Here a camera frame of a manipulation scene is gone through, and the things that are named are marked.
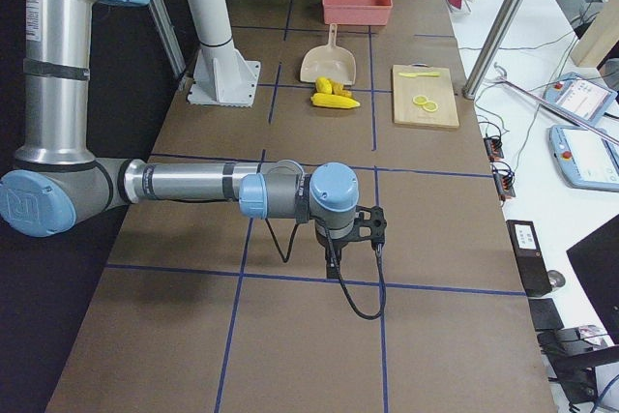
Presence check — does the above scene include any bamboo cutting board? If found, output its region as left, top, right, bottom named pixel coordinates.
left=392, top=65, right=459, bottom=130

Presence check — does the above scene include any pink plastic bin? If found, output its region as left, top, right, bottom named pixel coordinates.
left=322, top=0, right=393, bottom=26

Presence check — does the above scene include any far orange terminal block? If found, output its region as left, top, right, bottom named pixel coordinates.
left=484, top=136, right=504, bottom=162

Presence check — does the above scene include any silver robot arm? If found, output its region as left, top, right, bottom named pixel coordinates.
left=1, top=0, right=361, bottom=279

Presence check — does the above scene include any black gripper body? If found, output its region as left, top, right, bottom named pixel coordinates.
left=314, top=219, right=354, bottom=251

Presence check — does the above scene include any black monitor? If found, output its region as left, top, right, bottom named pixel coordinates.
left=567, top=226, right=618, bottom=342

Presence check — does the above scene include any orange terminal block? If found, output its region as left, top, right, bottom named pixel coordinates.
left=492, top=167, right=516, bottom=201
left=484, top=136, right=504, bottom=162

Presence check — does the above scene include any black box with label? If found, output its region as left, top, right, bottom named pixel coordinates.
left=506, top=220, right=551, bottom=297

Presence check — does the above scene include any yellow plastic toy knife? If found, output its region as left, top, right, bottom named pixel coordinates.
left=398, top=72, right=441, bottom=78

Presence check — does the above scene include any far teach pendant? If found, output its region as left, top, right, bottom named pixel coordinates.
left=544, top=72, right=617, bottom=125

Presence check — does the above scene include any near teach pendant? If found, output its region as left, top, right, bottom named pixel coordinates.
left=548, top=125, right=618, bottom=192

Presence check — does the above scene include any aluminium frame post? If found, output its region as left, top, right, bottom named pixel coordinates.
left=462, top=0, right=523, bottom=100

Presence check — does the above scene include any near orange terminal block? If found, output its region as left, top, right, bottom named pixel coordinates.
left=492, top=167, right=516, bottom=201

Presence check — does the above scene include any metal rod with hook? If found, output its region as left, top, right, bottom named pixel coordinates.
left=494, top=63, right=618, bottom=145

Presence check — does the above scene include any near lemon slice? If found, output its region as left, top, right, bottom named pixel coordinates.
left=422, top=101, right=438, bottom=113

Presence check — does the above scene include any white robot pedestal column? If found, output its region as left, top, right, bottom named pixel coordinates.
left=188, top=0, right=261, bottom=107

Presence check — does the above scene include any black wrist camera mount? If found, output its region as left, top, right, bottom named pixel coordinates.
left=350, top=205, right=387, bottom=249

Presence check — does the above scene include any teach pendant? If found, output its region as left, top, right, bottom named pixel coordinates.
left=544, top=72, right=617, bottom=125
left=548, top=125, right=618, bottom=192

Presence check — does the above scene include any beige plastic dustpan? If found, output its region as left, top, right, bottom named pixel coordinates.
left=299, top=23, right=357, bottom=85

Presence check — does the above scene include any yellow toy corn cob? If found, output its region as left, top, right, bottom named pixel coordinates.
left=310, top=92, right=361, bottom=109

